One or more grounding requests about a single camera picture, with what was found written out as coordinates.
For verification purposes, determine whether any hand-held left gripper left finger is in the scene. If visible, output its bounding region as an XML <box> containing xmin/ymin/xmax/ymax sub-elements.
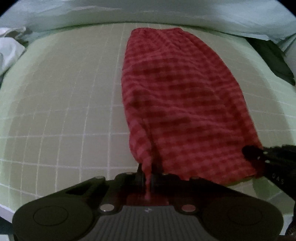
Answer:
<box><xmin>66</xmin><ymin>165</ymin><xmax>145</xmax><ymax>213</ymax></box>

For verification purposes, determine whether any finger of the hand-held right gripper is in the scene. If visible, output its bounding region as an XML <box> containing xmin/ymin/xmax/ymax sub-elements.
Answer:
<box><xmin>242</xmin><ymin>144</ymin><xmax>296</xmax><ymax>164</ymax></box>

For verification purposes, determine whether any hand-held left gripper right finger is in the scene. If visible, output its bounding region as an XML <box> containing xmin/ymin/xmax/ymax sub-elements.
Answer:
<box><xmin>151</xmin><ymin>172</ymin><xmax>234</xmax><ymax>213</ymax></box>

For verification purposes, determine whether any red checked cloth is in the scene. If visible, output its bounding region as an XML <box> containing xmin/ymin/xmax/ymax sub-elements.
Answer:
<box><xmin>121</xmin><ymin>27</ymin><xmax>264</xmax><ymax>201</ymax></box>

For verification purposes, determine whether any dark green cloth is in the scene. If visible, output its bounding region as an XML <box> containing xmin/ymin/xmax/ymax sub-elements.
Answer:
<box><xmin>246</xmin><ymin>37</ymin><xmax>296</xmax><ymax>86</ymax></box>

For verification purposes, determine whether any light blue carrot-print blanket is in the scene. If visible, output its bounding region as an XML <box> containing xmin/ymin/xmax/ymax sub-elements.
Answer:
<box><xmin>0</xmin><ymin>0</ymin><xmax>296</xmax><ymax>50</ymax></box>

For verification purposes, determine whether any white garment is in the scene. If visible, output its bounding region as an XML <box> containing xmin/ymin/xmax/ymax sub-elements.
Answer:
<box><xmin>0</xmin><ymin>27</ymin><xmax>27</xmax><ymax>77</ymax></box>

